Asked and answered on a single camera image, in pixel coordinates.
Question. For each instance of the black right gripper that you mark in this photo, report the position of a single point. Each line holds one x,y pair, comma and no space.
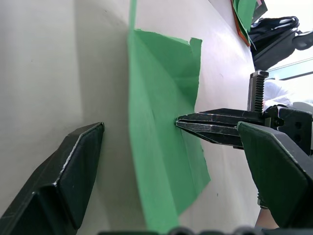
291,124

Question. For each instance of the dark spare paper sheet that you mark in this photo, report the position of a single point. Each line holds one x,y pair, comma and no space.
259,8

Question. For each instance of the orange spare paper sheet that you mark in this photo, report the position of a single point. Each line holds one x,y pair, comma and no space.
240,31

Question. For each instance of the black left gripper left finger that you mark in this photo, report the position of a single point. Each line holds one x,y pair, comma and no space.
61,186

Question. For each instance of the black chair armrest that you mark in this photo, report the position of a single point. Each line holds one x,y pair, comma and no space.
304,40

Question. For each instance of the black bag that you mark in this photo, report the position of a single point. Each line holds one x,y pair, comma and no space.
271,41

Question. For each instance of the green spare paper sheet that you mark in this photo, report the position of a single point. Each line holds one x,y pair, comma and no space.
244,12

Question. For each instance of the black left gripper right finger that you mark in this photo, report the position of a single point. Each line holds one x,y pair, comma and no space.
276,176

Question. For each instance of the white cloth bundle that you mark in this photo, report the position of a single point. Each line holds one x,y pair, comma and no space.
276,94

